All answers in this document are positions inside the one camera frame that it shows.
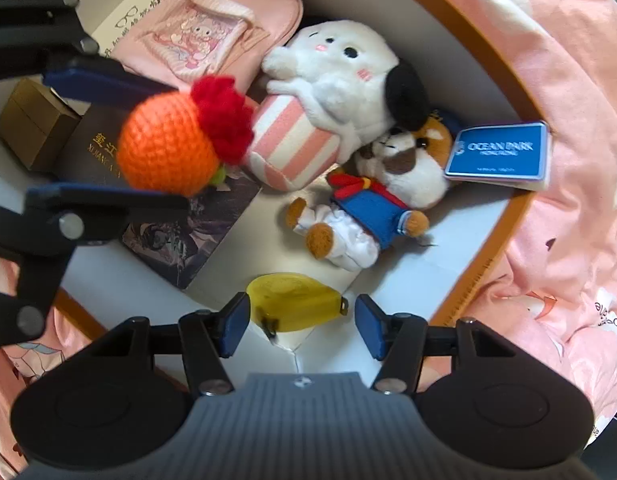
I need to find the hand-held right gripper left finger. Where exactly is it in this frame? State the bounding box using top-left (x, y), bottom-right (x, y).
top-left (103, 291), bottom-right (252, 395)

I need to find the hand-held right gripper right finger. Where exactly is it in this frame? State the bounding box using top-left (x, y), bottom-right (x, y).
top-left (355, 294), bottom-right (524, 393)

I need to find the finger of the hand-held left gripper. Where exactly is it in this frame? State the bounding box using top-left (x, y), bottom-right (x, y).
top-left (0, 181), bottom-right (190, 349)
top-left (0, 0), bottom-right (182, 111)

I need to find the dark grey box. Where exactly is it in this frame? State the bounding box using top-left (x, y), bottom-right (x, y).
top-left (56, 106), bottom-right (134, 188)

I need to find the long white box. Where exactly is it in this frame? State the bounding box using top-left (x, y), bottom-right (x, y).
top-left (91, 0), bottom-right (199, 61)

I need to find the orange crochet toy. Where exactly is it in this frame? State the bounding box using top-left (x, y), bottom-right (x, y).
top-left (116, 74), bottom-right (254, 198)

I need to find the gold cardboard box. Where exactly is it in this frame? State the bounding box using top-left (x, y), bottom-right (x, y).
top-left (0, 77), bottom-right (84, 173)

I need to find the dark purple card box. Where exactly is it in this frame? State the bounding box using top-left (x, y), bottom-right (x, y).
top-left (121, 170), bottom-right (263, 291)

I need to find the pink fabric pouch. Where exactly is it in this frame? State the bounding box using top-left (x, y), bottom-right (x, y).
top-left (111, 0), bottom-right (304, 86)

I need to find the sailor dog plush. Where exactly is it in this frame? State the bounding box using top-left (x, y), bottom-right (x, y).
top-left (286, 107), bottom-right (457, 271)

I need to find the orange cardboard box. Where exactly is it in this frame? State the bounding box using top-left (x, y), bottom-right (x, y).
top-left (0, 0), bottom-right (557, 376)

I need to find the blue paper tag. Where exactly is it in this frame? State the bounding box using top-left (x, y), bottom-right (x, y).
top-left (443, 120), bottom-right (553, 192)

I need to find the white dog plush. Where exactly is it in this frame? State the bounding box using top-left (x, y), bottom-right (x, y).
top-left (241, 19), bottom-right (430, 191)

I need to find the pink printed blanket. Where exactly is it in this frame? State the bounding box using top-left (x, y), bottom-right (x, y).
top-left (0, 0), bottom-right (617, 480)

